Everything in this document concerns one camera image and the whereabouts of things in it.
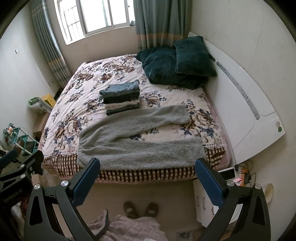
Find grey fleece pants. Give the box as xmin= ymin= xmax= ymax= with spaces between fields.
xmin=77 ymin=105 xmax=205 ymax=170

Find white green storage rack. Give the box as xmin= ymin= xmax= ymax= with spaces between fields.
xmin=3 ymin=123 xmax=39 ymax=156

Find white bedside cabinet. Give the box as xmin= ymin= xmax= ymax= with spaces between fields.
xmin=193 ymin=171 xmax=244 ymax=227

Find white phone on cabinet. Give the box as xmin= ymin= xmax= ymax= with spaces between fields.
xmin=218 ymin=167 xmax=236 ymax=180

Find yellow box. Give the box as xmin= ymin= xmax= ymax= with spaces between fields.
xmin=42 ymin=94 xmax=56 ymax=108

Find left brown slipper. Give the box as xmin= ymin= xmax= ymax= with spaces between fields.
xmin=123 ymin=201 xmax=139 ymax=219

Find brown slipper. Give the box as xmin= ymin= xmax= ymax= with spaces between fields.
xmin=123 ymin=201 xmax=139 ymax=219
xmin=144 ymin=202 xmax=159 ymax=218

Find right brown slipper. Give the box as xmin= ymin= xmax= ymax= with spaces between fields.
xmin=144 ymin=202 xmax=159 ymax=218

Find floral bed blanket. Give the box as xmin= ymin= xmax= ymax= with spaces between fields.
xmin=39 ymin=54 xmax=230 ymax=178

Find white bed headboard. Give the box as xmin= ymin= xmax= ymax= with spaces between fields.
xmin=188 ymin=31 xmax=286 ymax=165

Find folded dark grey garment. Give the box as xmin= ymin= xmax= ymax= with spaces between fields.
xmin=106 ymin=103 xmax=140 ymax=116

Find folded white garment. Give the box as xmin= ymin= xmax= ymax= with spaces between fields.
xmin=105 ymin=99 xmax=140 ymax=110

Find folded black garment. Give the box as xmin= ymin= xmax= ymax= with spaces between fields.
xmin=103 ymin=92 xmax=140 ymax=104

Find folded dark blue jeans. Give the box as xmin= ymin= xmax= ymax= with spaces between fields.
xmin=99 ymin=80 xmax=140 ymax=98

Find grey striped curtain left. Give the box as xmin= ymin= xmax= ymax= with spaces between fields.
xmin=31 ymin=1 xmax=72 ymax=89

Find dark teal pillow back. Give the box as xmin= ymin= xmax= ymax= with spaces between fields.
xmin=174 ymin=36 xmax=217 ymax=77

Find dark teal pillow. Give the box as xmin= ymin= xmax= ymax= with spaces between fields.
xmin=136 ymin=46 xmax=208 ymax=90
xmin=174 ymin=36 xmax=217 ymax=77

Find dark teal pillow front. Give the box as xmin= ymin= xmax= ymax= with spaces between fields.
xmin=136 ymin=46 xmax=208 ymax=90

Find teal striped curtain right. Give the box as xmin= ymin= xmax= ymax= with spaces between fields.
xmin=133 ymin=0 xmax=193 ymax=51

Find black charging cable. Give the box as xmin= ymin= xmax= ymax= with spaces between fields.
xmin=234 ymin=159 xmax=258 ymax=185

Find window with white frame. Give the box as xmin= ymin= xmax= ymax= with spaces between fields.
xmin=54 ymin=0 xmax=135 ymax=45

